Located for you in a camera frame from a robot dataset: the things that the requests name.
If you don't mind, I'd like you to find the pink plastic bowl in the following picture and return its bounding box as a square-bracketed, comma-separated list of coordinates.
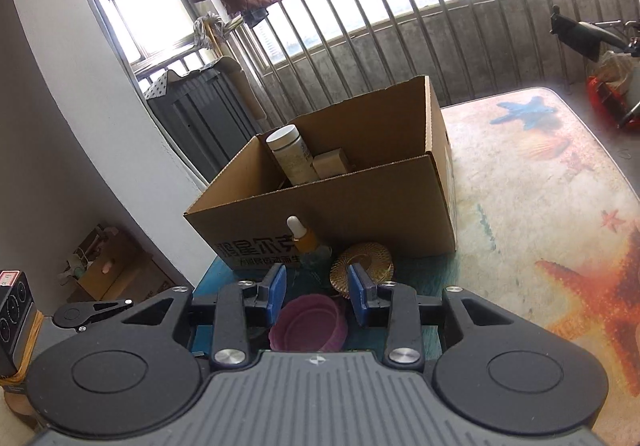
[268, 293, 348, 353]

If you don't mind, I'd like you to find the wheelchair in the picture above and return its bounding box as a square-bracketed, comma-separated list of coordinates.
[549, 4, 640, 129]

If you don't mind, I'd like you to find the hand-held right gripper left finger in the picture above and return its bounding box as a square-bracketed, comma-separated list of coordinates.
[122, 263, 289, 370]

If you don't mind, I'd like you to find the amber dropper bottle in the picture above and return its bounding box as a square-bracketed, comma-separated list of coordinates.
[286, 215, 321, 262]

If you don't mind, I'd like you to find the brown cardboard box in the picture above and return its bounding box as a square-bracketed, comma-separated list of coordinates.
[182, 75, 458, 273]

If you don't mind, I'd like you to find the dark grey ribbed panel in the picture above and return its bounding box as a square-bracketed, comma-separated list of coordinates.
[145, 56, 262, 183]

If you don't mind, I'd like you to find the string mop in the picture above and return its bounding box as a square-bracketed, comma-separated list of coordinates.
[192, 11, 242, 58]

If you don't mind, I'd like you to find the open cardboard storage box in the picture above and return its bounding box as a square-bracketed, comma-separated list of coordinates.
[64, 223, 174, 305]

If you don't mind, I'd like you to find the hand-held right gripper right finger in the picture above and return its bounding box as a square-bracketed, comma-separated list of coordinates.
[347, 263, 506, 368]

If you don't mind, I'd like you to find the red plastic bag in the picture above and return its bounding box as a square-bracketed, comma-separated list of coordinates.
[585, 74, 632, 111]

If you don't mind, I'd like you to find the beige plastic bag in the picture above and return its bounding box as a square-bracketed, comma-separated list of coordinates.
[597, 50, 640, 83]

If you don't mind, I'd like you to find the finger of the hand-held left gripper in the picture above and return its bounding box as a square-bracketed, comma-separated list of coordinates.
[89, 299, 134, 325]

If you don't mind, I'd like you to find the small tan box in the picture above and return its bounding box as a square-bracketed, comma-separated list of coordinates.
[312, 149, 351, 179]

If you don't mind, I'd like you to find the starfish printed table mat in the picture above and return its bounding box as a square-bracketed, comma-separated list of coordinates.
[192, 86, 640, 429]

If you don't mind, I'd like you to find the white capped bottle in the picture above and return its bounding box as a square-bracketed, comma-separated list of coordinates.
[265, 125, 321, 187]

